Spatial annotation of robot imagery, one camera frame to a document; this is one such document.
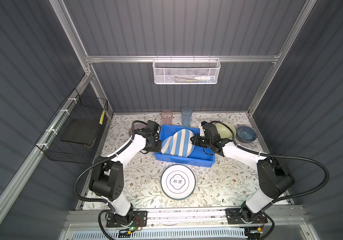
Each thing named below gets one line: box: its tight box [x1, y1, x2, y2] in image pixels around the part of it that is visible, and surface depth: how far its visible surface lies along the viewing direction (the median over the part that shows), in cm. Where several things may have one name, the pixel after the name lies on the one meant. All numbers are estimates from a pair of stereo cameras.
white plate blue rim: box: [160, 164, 196, 201], surface depth 85 cm
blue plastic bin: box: [154, 125, 216, 168], surface depth 93 cm
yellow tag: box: [99, 109, 106, 126], surface depth 84 cm
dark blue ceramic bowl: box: [235, 125, 257, 144], surface depth 104 cm
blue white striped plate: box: [161, 130, 183, 157], surface depth 98 cm
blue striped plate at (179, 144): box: [161, 129, 195, 158], surface depth 97 cm
